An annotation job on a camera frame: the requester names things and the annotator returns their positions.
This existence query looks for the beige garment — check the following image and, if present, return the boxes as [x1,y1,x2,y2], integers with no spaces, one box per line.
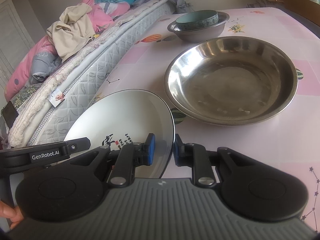
[47,3,95,62]

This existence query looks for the person's left hand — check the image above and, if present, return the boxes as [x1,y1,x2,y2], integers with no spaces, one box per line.
[0,201,24,229]

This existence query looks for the pink striped blanket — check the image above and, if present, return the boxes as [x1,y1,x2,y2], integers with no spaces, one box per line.
[4,0,130,101]

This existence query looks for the small steel bowl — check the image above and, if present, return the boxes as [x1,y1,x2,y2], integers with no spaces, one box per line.
[167,11,229,43]

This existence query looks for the white quilted mattress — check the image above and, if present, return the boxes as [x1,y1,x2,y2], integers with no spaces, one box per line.
[6,0,175,147]

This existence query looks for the large steel basin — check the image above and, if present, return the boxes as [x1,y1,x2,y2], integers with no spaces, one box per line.
[164,36,298,126]

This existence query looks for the white ceramic plate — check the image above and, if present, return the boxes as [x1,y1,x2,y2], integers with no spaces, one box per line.
[65,89,175,178]

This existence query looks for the long brown cardboard box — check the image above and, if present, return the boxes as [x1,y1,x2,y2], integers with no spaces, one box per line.
[283,0,320,26]

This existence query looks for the teal ceramic bowl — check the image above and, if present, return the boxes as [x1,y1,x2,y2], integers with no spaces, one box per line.
[176,10,219,31]

